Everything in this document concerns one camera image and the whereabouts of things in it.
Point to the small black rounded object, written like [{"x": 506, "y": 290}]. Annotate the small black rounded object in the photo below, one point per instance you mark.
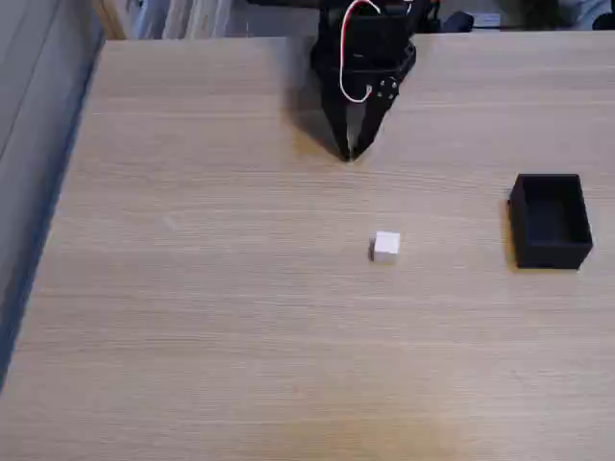
[{"x": 457, "y": 22}]

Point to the light wooden strip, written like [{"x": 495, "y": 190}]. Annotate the light wooden strip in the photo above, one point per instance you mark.
[{"x": 109, "y": 18}]

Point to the white block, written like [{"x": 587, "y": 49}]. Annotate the white block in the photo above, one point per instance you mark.
[{"x": 386, "y": 246}]

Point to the black open box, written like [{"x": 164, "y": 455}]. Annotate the black open box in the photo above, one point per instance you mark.
[{"x": 550, "y": 221}]

